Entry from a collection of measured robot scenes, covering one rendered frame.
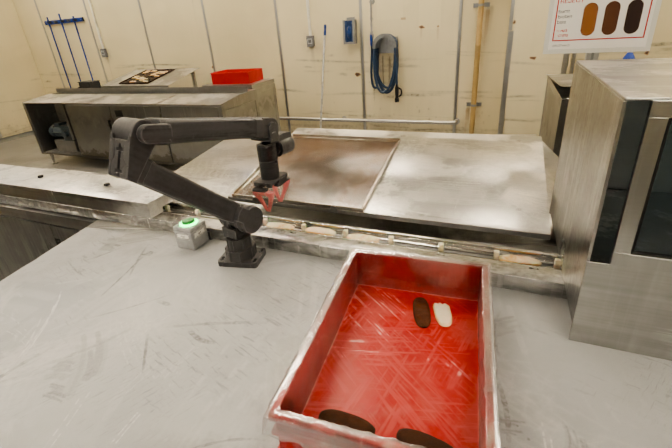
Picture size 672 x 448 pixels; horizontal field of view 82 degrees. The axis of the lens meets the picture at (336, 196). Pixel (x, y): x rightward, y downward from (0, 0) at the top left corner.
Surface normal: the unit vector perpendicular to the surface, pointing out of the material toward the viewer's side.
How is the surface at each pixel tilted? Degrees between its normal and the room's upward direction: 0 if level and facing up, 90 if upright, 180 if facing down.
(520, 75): 90
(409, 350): 0
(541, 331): 0
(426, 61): 90
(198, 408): 0
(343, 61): 90
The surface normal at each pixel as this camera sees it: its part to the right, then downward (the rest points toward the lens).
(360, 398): -0.07, -0.91
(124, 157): -0.54, 0.04
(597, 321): -0.37, 0.40
